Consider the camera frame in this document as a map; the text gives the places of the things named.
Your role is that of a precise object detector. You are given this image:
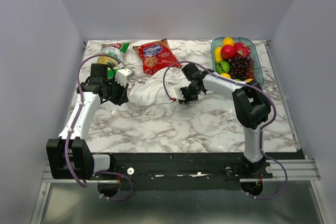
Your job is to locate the white garment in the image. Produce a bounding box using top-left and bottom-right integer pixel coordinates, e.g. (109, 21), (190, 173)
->
(128, 67), (190, 106)

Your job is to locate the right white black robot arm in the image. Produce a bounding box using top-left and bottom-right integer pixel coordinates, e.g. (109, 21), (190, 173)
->
(179, 63), (271, 178)

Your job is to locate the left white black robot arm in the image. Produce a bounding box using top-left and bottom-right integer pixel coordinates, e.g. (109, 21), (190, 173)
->
(46, 63), (134, 183)

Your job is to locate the yellow pear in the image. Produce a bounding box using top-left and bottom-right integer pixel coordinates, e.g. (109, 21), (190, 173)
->
(220, 73), (231, 79)

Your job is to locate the green lime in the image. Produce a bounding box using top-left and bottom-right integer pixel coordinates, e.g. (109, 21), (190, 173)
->
(215, 61), (230, 74)

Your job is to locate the green chips bag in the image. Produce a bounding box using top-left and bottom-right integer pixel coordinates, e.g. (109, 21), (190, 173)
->
(97, 42), (130, 66)

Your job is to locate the yellow lemon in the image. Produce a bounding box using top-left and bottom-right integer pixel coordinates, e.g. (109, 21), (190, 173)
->
(214, 47), (223, 63)

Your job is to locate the red snack bag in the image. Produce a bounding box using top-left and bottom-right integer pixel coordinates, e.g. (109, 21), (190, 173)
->
(132, 39), (178, 75)

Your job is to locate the red apple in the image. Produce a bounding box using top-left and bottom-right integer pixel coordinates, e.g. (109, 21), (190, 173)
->
(220, 45), (236, 60)

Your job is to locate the dark grape bunch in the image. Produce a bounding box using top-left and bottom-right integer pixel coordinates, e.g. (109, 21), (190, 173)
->
(227, 57), (256, 81)

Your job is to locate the teal plastic fruit basket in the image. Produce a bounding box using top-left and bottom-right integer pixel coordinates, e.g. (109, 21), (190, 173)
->
(211, 37), (264, 86)

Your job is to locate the pink dragon fruit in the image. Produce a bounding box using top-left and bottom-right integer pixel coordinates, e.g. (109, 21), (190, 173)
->
(234, 42), (251, 58)

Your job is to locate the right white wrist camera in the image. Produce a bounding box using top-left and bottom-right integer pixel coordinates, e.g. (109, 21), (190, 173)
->
(168, 87), (185, 102)

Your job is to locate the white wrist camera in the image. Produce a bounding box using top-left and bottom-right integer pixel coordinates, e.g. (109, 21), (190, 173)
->
(168, 87), (185, 102)
(114, 68), (134, 87)

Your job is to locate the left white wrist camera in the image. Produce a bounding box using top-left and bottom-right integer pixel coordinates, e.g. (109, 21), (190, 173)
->
(114, 68), (134, 87)

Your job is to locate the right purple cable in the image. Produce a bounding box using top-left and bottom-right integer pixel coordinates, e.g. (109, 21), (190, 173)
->
(162, 61), (289, 200)

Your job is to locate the purple cable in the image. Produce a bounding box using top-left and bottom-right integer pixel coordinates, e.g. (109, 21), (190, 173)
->
(64, 54), (134, 201)
(162, 61), (289, 200)

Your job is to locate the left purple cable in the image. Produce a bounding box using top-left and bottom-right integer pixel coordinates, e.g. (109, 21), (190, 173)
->
(64, 54), (134, 201)

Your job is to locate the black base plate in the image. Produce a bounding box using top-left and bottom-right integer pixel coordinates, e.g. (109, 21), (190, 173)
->
(53, 152), (308, 192)

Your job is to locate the aluminium rail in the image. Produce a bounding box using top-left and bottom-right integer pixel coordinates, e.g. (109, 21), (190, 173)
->
(42, 159), (321, 184)

